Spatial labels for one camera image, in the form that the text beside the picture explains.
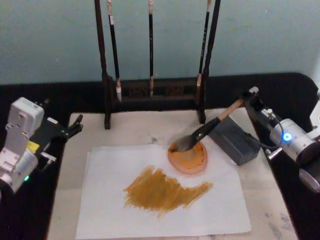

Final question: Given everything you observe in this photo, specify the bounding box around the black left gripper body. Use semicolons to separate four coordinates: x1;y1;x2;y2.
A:
26;115;69;161

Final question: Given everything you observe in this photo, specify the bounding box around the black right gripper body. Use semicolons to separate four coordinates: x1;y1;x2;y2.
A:
243;94;284;149

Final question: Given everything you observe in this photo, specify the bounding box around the large brush with wooden handle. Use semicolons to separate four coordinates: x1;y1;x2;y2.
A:
168;98;245;154

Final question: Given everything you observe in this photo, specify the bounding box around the black table cloth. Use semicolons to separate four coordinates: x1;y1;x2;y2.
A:
0;72;320;240

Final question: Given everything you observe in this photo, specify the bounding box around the dark grey paperweight block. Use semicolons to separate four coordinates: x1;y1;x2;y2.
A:
208;115;262;167

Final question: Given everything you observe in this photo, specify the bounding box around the dark wooden brush rack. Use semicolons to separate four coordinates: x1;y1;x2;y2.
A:
93;0;222;130

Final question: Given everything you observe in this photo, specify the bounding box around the hanging brush with brown tip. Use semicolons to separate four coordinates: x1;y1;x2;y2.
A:
147;0;155;98
195;0;213;100

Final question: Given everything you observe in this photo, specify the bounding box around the white paper sheet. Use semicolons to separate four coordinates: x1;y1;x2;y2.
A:
74;143;252;240

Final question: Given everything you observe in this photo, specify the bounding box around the pale felt mat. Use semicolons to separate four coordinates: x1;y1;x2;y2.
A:
46;107;299;240

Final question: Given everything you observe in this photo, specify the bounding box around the hanging brush with white tip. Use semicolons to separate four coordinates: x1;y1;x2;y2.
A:
106;0;123;103

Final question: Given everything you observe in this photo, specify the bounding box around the orange paint dish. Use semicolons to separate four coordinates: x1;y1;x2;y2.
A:
166;139;209;175

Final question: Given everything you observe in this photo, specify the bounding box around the thin dark gripper cable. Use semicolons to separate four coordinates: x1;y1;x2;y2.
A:
249;133;283;151

